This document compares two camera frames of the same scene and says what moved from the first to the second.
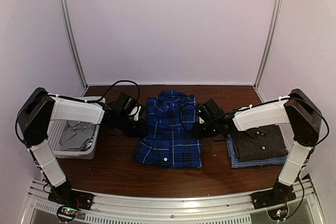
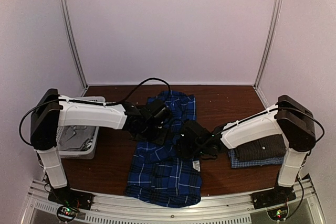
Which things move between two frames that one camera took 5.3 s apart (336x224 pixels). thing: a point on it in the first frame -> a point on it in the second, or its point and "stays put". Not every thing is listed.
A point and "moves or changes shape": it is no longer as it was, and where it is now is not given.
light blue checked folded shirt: x=235 y=163 stays put
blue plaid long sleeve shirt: x=169 y=141 moves or changes shape
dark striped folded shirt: x=261 y=143 stays put
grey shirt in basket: x=75 y=134 stays put
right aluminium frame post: x=273 y=30 stays put
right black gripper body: x=209 y=131 -> x=196 y=150
